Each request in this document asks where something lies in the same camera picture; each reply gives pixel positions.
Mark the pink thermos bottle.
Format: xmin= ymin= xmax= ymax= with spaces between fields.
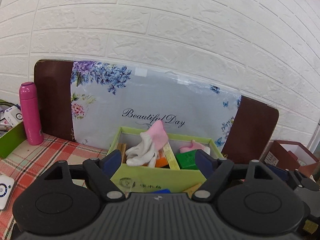
xmin=19 ymin=82 xmax=44 ymax=146

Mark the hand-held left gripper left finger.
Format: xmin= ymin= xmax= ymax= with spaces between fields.
xmin=40 ymin=149 xmax=125 ymax=201

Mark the orange and white carton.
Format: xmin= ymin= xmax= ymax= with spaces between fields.
xmin=155 ymin=142 xmax=180 ymax=170

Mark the floral pillow package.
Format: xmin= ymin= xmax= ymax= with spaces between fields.
xmin=70 ymin=60 xmax=242 ymax=153

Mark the brown small carton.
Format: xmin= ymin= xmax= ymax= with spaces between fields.
xmin=182 ymin=182 xmax=203 ymax=193

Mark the dark green open box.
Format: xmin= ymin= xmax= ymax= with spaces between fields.
xmin=0 ymin=100 xmax=27 ymax=159

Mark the brown gift box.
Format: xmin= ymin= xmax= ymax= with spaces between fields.
xmin=260 ymin=140 xmax=320 ymax=180

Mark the light green cardboard box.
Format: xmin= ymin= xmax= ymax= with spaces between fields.
xmin=107 ymin=126 xmax=224 ymax=195

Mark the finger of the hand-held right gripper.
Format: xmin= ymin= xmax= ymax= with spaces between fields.
xmin=265 ymin=164 xmax=320 ymax=191

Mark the white device with blue ring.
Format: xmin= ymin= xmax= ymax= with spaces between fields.
xmin=0 ymin=174 xmax=17 ymax=210

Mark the plaid bed sheet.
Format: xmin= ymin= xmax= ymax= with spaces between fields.
xmin=0 ymin=134 xmax=112 ymax=240

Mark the floral Beautiful Day board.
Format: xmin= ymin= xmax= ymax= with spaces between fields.
xmin=34 ymin=59 xmax=279 ymax=164

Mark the white glove pink cuff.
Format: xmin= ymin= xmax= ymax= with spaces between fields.
xmin=125 ymin=120 xmax=168 ymax=167
xmin=179 ymin=140 xmax=211 ymax=154

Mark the white boxed round-ring device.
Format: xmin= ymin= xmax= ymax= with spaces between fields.
xmin=4 ymin=106 xmax=24 ymax=125

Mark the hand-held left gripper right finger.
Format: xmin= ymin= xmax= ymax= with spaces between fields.
xmin=192 ymin=149 xmax=272 ymax=202

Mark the green small carton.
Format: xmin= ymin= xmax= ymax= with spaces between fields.
xmin=175 ymin=150 xmax=199 ymax=170

